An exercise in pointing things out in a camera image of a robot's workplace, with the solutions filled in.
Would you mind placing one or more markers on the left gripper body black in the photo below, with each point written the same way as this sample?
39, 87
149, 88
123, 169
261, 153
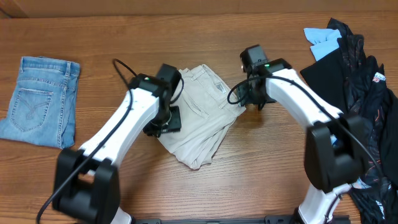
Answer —
166, 121

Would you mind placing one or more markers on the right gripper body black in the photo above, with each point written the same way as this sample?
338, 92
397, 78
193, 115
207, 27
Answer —
248, 95

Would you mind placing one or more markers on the beige khaki shorts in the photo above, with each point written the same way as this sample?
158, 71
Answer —
205, 115

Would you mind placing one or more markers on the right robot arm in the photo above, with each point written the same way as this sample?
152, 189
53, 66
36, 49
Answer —
335, 156

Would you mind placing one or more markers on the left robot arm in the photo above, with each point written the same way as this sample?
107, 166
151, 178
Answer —
87, 185

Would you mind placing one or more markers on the light blue garment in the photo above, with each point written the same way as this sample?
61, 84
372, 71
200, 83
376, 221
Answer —
323, 41

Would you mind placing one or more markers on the black patterned garment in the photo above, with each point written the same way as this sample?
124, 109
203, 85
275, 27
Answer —
356, 84

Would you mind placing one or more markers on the folded blue denim jeans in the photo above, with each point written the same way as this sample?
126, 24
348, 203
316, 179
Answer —
43, 105

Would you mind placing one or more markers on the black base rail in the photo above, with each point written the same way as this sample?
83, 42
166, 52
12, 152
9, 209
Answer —
211, 221

